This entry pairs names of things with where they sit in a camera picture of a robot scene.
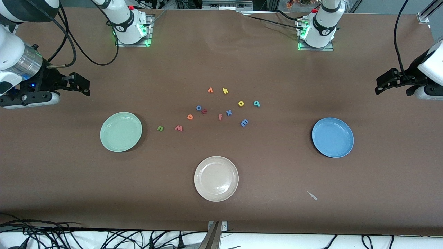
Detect dark metal bar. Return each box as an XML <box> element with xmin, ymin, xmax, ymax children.
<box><xmin>198</xmin><ymin>221</ymin><xmax>222</xmax><ymax>249</ymax></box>

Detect aluminium frame profile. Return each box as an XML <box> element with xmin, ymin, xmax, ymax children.
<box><xmin>417</xmin><ymin>0</ymin><xmax>443</xmax><ymax>24</ymax></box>

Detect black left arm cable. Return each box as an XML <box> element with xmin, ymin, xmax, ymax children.
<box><xmin>394</xmin><ymin>0</ymin><xmax>421</xmax><ymax>85</ymax></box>

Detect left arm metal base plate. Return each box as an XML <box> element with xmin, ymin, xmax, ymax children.
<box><xmin>297</xmin><ymin>17</ymin><xmax>334</xmax><ymax>52</ymax></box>

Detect blue plate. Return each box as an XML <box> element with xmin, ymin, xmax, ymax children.
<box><xmin>311</xmin><ymin>117</ymin><xmax>354</xmax><ymax>158</ymax></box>

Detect pale green plate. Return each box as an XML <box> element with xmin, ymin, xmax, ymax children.
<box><xmin>100</xmin><ymin>112</ymin><xmax>143</xmax><ymax>153</ymax></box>

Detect beige plate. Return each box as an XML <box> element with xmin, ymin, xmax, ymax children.
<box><xmin>194</xmin><ymin>156</ymin><xmax>239</xmax><ymax>202</ymax></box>

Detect brown paper table cover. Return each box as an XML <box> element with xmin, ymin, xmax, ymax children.
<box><xmin>0</xmin><ymin>7</ymin><xmax>443</xmax><ymax>236</ymax></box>

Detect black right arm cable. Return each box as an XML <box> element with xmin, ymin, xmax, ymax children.
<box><xmin>35</xmin><ymin>0</ymin><xmax>120</xmax><ymax>67</ymax></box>

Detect short black table cable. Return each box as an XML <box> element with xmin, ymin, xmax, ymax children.
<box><xmin>275</xmin><ymin>10</ymin><xmax>300</xmax><ymax>22</ymax></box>

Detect orange artificial flowers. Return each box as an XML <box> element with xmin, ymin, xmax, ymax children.
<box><xmin>286</xmin><ymin>0</ymin><xmax>312</xmax><ymax>9</ymax></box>

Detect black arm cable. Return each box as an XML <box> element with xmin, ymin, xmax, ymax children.
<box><xmin>394</xmin><ymin>0</ymin><xmax>421</xmax><ymax>85</ymax></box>
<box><xmin>35</xmin><ymin>0</ymin><xmax>120</xmax><ymax>67</ymax></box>

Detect grey metal rail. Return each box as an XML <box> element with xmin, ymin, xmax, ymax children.
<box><xmin>202</xmin><ymin>0</ymin><xmax>253</xmax><ymax>11</ymax></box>

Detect long black table cable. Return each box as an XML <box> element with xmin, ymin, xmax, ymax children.
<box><xmin>242</xmin><ymin>14</ymin><xmax>303</xmax><ymax>30</ymax></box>

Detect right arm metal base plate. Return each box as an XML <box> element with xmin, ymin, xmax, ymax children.
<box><xmin>115</xmin><ymin>14</ymin><xmax>153</xmax><ymax>47</ymax></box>

